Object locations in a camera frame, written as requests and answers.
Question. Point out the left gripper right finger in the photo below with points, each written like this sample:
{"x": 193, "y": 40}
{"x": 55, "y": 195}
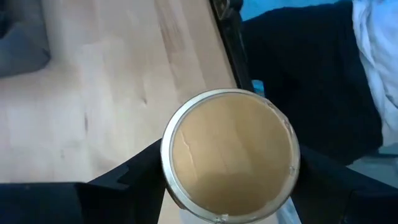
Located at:
{"x": 323, "y": 193}

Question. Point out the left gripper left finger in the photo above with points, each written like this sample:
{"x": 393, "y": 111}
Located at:
{"x": 124, "y": 199}

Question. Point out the tan-lid spice jar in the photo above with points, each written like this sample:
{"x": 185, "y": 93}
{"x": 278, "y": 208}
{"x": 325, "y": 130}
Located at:
{"x": 230, "y": 149}

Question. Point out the dark blue fabric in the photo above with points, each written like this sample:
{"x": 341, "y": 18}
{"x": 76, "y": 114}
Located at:
{"x": 311, "y": 77}

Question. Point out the dark translucent plastic bin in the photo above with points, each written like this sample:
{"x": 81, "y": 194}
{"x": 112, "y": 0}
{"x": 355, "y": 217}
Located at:
{"x": 21, "y": 46}

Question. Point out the black metal table frame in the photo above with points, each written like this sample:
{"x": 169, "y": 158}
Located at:
{"x": 233, "y": 46}

